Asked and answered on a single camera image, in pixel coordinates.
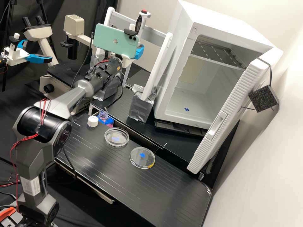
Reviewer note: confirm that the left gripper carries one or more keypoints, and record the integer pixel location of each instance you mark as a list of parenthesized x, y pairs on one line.
[(14, 55)]

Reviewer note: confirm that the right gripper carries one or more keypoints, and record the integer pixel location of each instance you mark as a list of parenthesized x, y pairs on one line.
[(126, 62)]

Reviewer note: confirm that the pipette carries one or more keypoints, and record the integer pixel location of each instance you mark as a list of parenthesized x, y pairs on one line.
[(143, 20)]

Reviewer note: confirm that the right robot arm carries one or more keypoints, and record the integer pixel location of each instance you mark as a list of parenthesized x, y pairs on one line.
[(64, 99)]

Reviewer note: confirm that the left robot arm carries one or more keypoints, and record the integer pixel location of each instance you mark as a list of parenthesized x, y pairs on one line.
[(2, 63)]

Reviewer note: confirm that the white pipette stand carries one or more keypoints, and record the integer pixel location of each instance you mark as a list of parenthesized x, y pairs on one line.
[(157, 63)]

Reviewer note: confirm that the cream microscope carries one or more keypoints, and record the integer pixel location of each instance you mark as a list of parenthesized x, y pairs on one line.
[(45, 45)]

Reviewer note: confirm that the small bottle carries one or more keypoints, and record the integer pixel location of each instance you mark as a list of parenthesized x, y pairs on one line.
[(103, 114)]

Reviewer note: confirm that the blue bottle holder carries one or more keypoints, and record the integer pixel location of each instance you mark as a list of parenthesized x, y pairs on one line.
[(108, 122)]

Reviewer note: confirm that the white incubator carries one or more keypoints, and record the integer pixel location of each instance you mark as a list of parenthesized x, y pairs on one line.
[(213, 26)]

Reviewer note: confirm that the black platform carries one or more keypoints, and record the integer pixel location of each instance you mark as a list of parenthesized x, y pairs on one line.
[(132, 184), (151, 132)]

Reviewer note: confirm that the white cap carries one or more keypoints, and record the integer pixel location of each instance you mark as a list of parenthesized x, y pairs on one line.
[(92, 121)]

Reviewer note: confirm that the petri dish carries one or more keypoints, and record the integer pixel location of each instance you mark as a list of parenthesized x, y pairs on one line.
[(116, 137)]

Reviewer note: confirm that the petri dish lid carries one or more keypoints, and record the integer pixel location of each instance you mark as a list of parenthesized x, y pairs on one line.
[(142, 158)]

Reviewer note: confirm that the incubator door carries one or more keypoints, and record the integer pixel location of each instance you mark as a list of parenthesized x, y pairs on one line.
[(227, 113)]

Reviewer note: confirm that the right wrist camera phone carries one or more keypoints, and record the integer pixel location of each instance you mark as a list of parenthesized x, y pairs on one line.
[(111, 39)]

